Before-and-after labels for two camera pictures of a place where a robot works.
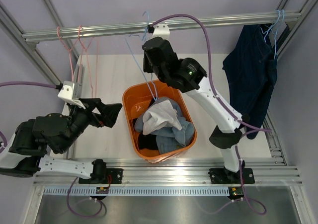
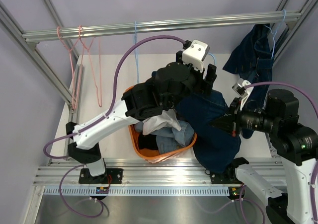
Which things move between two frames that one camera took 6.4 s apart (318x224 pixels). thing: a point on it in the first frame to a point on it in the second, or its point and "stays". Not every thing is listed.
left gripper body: x=81 y=118 to x=196 y=84
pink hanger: x=79 y=39 to x=88 y=50
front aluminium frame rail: x=191 y=174 stays
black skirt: x=149 y=141 stays
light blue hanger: x=270 y=28 to x=214 y=58
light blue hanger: x=156 y=98 to x=135 y=50
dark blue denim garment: x=250 y=66 to x=214 y=147
